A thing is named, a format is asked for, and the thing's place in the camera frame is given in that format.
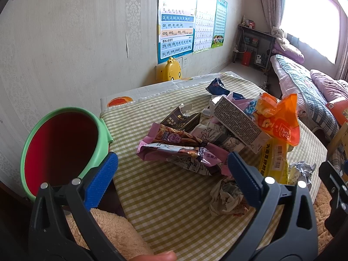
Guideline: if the beige paper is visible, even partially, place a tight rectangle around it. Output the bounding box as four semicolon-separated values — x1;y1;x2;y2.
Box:
209;177;249;217

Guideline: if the dark shelf unit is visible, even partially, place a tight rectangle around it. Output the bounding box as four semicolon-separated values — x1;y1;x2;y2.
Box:
233;23;276;74

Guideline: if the red bucket green rim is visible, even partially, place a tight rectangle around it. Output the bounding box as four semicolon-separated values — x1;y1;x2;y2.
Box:
20;107;113;202

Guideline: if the speckled grey carton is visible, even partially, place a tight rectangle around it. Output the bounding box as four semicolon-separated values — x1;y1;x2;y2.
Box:
209;95;271;154

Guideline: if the pink brown snack wrapper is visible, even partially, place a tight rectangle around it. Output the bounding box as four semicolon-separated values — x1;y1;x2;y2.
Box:
147;122;211;149

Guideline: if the blue white candy bag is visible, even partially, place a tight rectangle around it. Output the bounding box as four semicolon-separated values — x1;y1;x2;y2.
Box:
243;98;263;121

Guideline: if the white grid wall poster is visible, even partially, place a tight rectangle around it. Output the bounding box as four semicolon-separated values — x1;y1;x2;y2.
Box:
192;0;217;53

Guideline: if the dark brown torn carton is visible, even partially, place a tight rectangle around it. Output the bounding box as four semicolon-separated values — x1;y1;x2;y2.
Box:
160;103;202;132

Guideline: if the purple silver snack wrapper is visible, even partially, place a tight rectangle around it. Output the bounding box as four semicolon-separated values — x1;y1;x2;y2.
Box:
136;141;234;178

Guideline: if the orange box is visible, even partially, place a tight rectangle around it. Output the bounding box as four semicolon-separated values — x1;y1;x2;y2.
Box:
326;97;348;128

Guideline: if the pale pink wrapper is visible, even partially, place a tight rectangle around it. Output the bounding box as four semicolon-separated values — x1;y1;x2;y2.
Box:
226;91;254;109

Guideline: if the person's left hand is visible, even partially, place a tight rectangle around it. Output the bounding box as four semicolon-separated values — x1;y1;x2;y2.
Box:
127;250;178;261

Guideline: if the folded purple bedding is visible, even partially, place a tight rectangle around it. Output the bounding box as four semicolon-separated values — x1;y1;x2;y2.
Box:
272;27;305;64

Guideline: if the crumpled silver foil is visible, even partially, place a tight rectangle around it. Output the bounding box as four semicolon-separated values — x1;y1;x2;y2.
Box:
288;160;317;189

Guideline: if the white floral packet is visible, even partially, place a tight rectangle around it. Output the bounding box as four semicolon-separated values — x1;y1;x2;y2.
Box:
190;122;245;153

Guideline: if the yellow bear-shaped box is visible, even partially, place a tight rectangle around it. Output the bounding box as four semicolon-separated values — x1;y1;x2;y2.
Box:
156;57;183;83

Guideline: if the bed with plaid quilt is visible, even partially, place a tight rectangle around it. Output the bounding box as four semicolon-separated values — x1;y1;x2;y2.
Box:
270;54;348;166

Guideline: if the dark blue wrapper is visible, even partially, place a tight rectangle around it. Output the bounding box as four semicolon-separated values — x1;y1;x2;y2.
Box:
206;77;231;97

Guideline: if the window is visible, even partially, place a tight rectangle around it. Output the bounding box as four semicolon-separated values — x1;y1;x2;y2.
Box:
280;0;341;64

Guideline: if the purple pillow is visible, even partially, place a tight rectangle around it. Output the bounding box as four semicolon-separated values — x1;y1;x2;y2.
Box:
310;69;348;109

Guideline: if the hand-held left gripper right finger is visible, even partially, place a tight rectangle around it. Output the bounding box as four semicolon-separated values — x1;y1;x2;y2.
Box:
220;152;318;261

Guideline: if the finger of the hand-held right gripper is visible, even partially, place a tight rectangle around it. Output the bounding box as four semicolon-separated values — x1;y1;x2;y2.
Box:
318;161;348;237

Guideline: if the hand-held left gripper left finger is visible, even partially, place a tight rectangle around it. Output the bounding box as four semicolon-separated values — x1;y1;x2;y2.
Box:
28;152;124;261

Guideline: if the blue green wall poster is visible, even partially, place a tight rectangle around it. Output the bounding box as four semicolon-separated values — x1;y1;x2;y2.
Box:
211;0;228;48

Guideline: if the orange snack bag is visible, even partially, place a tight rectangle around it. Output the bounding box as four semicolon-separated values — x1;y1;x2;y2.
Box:
256;92;300;146

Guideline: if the yellow barcode packet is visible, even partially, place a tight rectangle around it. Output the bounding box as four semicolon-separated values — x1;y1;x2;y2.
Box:
258;137;290;185

